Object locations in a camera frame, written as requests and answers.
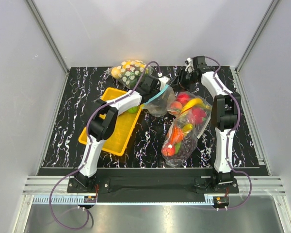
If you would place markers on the right connector block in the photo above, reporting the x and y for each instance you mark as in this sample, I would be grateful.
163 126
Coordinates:
221 202

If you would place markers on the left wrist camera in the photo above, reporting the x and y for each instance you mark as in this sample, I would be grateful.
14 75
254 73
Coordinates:
163 82

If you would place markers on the polka dot fruit bag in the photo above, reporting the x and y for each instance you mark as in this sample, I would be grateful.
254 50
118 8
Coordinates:
129 72

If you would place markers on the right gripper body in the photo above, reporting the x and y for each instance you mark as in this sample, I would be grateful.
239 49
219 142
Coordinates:
185 78

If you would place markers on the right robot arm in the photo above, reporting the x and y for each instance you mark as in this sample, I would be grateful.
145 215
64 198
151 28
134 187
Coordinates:
225 117

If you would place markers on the blue zip fruit bag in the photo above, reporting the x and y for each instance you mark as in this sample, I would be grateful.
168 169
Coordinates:
157 105

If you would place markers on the green fake fruit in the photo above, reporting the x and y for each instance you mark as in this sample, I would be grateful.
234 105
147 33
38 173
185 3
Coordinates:
133 110

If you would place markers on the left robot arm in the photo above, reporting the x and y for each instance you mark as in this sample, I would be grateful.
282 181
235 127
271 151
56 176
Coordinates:
102 122

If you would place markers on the left connector block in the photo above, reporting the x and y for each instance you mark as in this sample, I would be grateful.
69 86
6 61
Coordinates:
90 199

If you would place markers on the banana and apples bag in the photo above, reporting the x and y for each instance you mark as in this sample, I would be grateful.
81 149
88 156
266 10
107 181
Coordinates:
192 113

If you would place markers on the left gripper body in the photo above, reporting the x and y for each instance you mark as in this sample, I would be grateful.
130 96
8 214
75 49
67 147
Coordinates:
153 92

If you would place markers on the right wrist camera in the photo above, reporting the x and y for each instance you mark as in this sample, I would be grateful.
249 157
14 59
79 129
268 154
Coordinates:
189 65

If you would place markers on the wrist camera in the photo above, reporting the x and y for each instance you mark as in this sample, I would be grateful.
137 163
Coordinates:
163 82
189 65

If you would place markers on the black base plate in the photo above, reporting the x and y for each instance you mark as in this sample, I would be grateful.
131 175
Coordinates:
151 185

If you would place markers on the yellow plastic tray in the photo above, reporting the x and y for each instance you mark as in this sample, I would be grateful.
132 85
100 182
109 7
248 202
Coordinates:
124 127

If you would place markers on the grapes and orange bag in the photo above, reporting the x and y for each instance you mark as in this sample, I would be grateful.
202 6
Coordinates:
180 142

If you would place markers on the connector block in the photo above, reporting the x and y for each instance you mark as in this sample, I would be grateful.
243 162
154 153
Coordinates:
90 199
221 202

